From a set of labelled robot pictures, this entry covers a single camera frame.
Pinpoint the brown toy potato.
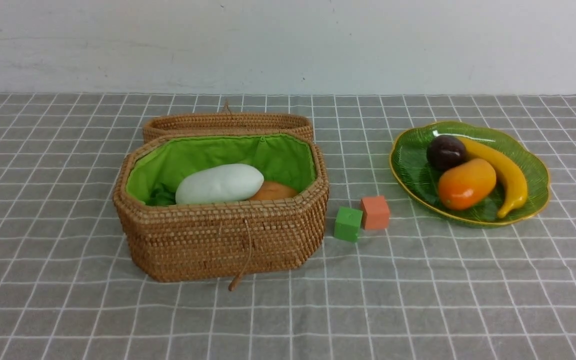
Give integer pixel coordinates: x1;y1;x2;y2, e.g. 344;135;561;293
247;180;298;201

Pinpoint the grey checked tablecloth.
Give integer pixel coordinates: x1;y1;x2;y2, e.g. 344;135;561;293
0;93;576;360

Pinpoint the woven wicker basket lid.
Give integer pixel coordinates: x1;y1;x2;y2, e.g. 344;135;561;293
142;105;314;143

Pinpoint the orange yellow toy mango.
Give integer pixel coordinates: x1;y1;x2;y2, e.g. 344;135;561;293
437;158;498;211

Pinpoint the white radish with leaves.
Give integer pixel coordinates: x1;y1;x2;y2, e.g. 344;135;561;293
145;163;265;207

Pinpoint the yellow toy banana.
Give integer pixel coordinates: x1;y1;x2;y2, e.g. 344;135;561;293
457;136;529;219

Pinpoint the green foam cube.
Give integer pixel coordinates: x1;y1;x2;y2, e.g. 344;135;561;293
333;206;364;243

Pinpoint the dark purple toy plum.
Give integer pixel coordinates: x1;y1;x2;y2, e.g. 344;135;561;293
426;134;467;172

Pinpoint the woven wicker basket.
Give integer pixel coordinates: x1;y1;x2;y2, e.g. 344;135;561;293
112;131;330;291

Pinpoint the green glass leaf plate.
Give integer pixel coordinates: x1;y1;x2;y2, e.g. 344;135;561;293
390;121;551;228

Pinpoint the orange foam cube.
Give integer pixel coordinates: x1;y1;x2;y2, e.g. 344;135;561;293
360;195;391;230

